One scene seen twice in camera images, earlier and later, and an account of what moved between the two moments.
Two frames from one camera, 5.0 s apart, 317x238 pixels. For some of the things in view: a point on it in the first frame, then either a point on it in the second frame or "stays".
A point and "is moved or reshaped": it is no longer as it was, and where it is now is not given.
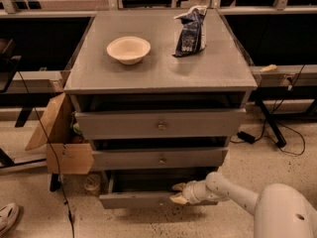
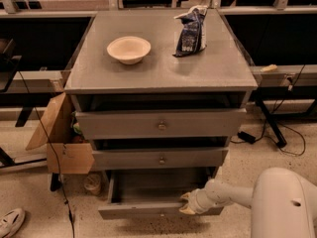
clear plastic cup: [92, 183] stays
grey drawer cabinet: [159, 94] stays
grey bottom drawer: [142, 188] is moved or reshaped
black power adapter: [246, 137] stays
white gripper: [189, 192] to [199, 200]
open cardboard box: [65, 153] stays
